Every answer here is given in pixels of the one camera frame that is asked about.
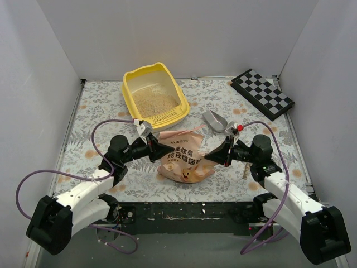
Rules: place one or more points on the wooden ruler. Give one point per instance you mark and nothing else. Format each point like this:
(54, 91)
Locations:
(246, 170)

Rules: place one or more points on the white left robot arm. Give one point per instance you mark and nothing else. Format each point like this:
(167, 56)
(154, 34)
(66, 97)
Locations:
(56, 219)

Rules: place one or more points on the black folding chessboard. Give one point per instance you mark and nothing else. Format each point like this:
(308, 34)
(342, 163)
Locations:
(262, 94)

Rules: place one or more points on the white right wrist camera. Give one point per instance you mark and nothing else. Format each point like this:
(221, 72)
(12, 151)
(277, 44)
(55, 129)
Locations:
(233, 129)

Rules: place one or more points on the beige litter in box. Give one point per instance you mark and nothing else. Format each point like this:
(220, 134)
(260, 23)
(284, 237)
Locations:
(151, 103)

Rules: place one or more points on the yellow cat litter box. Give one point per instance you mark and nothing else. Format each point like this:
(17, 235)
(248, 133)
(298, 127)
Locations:
(158, 78)

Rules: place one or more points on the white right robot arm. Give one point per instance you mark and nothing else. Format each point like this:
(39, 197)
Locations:
(320, 230)

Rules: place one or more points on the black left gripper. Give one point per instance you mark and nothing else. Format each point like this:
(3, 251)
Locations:
(150, 148)

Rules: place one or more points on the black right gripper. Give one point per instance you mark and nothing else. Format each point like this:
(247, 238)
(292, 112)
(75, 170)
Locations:
(228, 151)

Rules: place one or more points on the silver metal scoop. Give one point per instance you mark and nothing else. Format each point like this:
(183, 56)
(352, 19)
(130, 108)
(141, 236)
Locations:
(215, 121)

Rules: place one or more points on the pink cat litter bag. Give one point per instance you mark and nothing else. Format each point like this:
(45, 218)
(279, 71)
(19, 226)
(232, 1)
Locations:
(186, 164)

